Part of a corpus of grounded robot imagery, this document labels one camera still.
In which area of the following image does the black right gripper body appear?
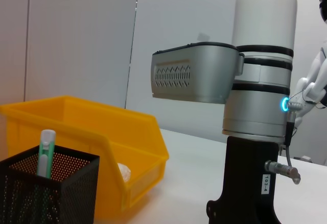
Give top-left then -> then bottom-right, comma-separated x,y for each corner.
206,136 -> 283,224

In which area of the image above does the white paper ball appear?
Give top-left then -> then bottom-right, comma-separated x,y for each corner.
117,163 -> 132,183

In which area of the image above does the mint green utility knife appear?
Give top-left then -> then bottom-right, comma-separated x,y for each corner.
36,129 -> 56,179

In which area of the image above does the black mesh pen holder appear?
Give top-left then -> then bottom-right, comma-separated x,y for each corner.
0,144 -> 101,224

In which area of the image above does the small grey background object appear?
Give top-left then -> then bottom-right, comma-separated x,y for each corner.
293,154 -> 314,162

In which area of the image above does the yellow plastic storage bin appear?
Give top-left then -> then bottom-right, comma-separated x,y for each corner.
0,95 -> 171,221

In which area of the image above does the black robot head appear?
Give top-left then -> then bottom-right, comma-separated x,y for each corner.
319,0 -> 327,26

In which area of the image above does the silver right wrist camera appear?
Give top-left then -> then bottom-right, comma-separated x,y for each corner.
151,41 -> 245,104

